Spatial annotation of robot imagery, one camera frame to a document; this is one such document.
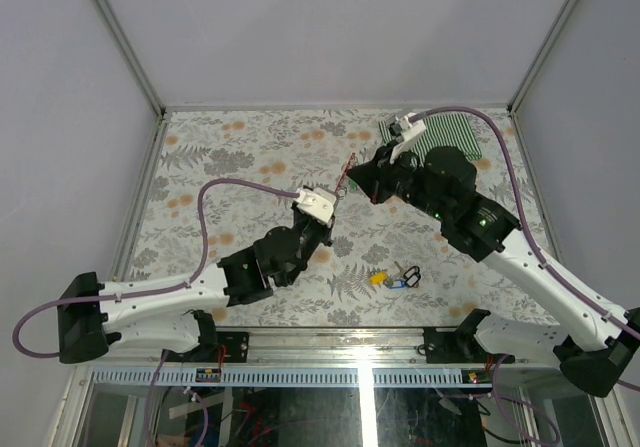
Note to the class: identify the black key tag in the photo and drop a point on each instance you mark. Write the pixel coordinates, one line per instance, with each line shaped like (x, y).
(411, 271)
(411, 281)

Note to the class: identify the yellow key tag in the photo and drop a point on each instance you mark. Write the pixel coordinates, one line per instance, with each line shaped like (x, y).
(378, 277)

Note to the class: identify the blue key tag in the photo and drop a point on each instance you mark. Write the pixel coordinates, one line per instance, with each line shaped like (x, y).
(397, 284)

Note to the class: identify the aluminium front rail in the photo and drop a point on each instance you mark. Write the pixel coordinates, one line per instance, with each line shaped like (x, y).
(331, 346)

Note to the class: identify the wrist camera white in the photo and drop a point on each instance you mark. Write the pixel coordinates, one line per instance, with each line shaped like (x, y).
(318, 203)
(405, 131)

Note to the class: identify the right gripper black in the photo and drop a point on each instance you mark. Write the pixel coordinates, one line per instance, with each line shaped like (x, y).
(373, 176)

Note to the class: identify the metal key holder red handle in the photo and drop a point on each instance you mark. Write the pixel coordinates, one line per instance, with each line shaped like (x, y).
(345, 168)

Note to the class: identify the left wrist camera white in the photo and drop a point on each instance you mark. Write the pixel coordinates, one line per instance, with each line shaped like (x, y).
(318, 203)

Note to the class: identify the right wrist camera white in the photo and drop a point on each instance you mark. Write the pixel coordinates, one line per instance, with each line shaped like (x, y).
(405, 131)

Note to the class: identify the black key tag upper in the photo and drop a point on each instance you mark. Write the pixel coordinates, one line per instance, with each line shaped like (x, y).
(411, 271)

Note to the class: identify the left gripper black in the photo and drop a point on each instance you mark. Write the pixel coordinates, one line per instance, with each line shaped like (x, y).
(299, 214)

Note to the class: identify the black key tag lower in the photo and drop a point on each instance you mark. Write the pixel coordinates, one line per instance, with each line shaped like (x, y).
(411, 281)

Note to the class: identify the green white striped cloth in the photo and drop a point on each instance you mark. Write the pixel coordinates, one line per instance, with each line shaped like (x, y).
(441, 130)

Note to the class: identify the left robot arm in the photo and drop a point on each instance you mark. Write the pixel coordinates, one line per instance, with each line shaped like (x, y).
(175, 313)

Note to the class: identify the white slotted cable duct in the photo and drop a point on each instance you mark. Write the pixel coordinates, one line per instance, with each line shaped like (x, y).
(290, 377)

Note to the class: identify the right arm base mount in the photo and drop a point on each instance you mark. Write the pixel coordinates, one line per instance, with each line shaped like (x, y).
(454, 345)

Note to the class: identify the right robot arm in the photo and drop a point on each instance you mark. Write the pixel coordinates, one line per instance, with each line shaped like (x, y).
(590, 346)

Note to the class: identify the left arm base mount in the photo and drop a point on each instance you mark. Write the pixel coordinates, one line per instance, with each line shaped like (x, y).
(230, 346)

